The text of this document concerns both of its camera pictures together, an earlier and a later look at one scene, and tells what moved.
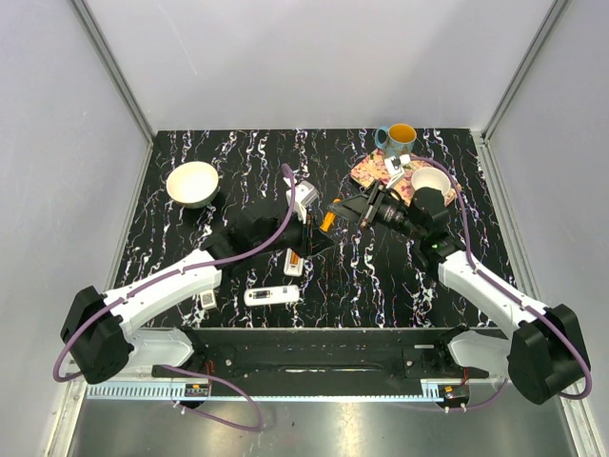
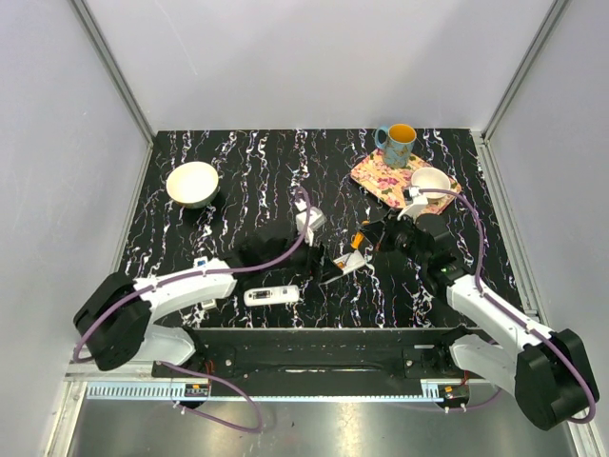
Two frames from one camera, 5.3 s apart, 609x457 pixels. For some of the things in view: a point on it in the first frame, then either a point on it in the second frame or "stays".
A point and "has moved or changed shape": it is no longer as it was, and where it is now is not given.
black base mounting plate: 322,353 stays
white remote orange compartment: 293,264 has moved or changed shape
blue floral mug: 396,139 stays
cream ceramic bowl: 192,184 stays
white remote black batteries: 271,295 stays
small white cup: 431,177 stays
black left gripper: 319,240 to 315,269
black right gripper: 351,208 to 380,232
